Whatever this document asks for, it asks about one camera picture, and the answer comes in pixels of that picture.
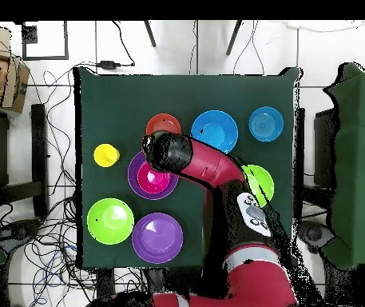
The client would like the black square frame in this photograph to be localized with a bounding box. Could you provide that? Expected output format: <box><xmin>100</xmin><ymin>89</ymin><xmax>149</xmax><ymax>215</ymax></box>
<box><xmin>21</xmin><ymin>20</ymin><xmax>69</xmax><ymax>61</ymax></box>

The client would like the deep blue plastic bowl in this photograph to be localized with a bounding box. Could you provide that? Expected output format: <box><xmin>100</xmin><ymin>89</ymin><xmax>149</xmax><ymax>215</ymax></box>
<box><xmin>190</xmin><ymin>110</ymin><xmax>240</xmax><ymax>154</ymax></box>

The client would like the orange ribbed plastic bowl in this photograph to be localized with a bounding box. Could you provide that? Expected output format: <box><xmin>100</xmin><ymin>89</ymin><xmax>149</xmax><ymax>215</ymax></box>
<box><xmin>145</xmin><ymin>113</ymin><xmax>182</xmax><ymax>136</ymax></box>

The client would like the grey stand foot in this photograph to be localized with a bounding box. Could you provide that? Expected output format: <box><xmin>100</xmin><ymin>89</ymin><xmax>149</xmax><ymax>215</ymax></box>
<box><xmin>298</xmin><ymin>220</ymin><xmax>335</xmax><ymax>253</ymax></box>

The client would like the purple plastic bowl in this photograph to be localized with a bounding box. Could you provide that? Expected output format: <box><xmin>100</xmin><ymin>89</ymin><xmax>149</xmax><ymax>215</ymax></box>
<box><xmin>127</xmin><ymin>150</ymin><xmax>180</xmax><ymax>201</ymax></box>
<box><xmin>131</xmin><ymin>212</ymin><xmax>184</xmax><ymax>265</ymax></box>

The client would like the black stand foot with knob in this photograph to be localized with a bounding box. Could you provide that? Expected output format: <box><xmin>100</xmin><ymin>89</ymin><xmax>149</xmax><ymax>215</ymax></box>
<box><xmin>0</xmin><ymin>217</ymin><xmax>46</xmax><ymax>245</ymax></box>

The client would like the brown cardboard box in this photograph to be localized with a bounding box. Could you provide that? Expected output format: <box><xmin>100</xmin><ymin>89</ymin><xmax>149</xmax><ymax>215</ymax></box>
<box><xmin>0</xmin><ymin>25</ymin><xmax>31</xmax><ymax>114</ymax></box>

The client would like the shallow ribbed blue bowl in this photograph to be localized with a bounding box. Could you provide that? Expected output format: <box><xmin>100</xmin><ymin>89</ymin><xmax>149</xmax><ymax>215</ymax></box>
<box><xmin>248</xmin><ymin>106</ymin><xmax>284</xmax><ymax>142</ymax></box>

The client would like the black power adapter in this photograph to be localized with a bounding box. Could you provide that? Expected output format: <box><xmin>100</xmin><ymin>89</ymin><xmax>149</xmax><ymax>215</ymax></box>
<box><xmin>97</xmin><ymin>59</ymin><xmax>122</xmax><ymax>70</ymax></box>

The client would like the small pink plastic bowl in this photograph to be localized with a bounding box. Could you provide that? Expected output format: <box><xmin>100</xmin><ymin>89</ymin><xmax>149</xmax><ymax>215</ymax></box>
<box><xmin>136</xmin><ymin>161</ymin><xmax>173</xmax><ymax>195</ymax></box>

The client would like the black bench frame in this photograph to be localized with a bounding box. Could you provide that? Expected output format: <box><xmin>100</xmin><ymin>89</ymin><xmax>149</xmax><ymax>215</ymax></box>
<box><xmin>0</xmin><ymin>103</ymin><xmax>50</xmax><ymax>218</ymax></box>

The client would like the black tripod leg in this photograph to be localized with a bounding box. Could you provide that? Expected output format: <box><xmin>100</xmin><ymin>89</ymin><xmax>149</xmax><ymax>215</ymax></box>
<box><xmin>143</xmin><ymin>20</ymin><xmax>157</xmax><ymax>48</ymax></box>
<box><xmin>225</xmin><ymin>20</ymin><xmax>243</xmax><ymax>56</ymax></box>

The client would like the yellow plastic cup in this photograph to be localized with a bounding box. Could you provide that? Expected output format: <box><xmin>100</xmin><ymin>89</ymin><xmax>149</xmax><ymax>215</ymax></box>
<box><xmin>93</xmin><ymin>143</ymin><xmax>121</xmax><ymax>168</ymax></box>

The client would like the green plastic bowl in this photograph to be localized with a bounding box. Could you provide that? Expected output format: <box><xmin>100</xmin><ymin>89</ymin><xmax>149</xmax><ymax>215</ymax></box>
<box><xmin>86</xmin><ymin>197</ymin><xmax>135</xmax><ymax>246</ymax></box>
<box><xmin>240</xmin><ymin>164</ymin><xmax>276</xmax><ymax>209</ymax></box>

